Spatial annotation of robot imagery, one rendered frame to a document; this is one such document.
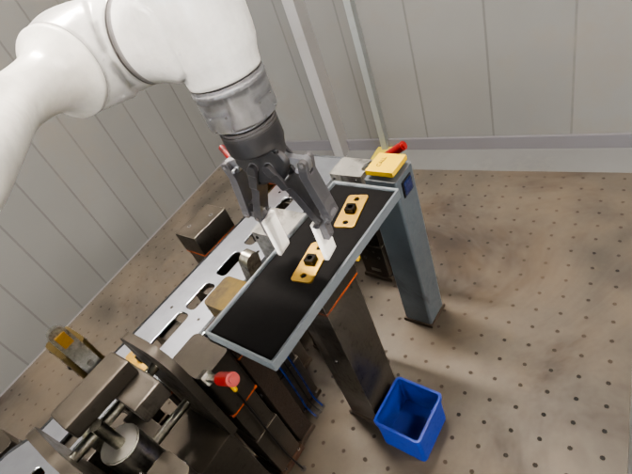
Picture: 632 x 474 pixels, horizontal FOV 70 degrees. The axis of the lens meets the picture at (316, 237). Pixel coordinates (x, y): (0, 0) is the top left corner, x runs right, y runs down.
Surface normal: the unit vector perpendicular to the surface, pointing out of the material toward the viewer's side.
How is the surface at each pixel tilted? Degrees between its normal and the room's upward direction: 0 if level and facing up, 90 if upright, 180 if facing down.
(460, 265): 0
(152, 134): 90
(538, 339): 0
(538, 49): 90
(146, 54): 93
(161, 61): 101
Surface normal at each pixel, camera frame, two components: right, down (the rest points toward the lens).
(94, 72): 0.40, 0.55
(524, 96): -0.44, 0.69
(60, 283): 0.84, 0.10
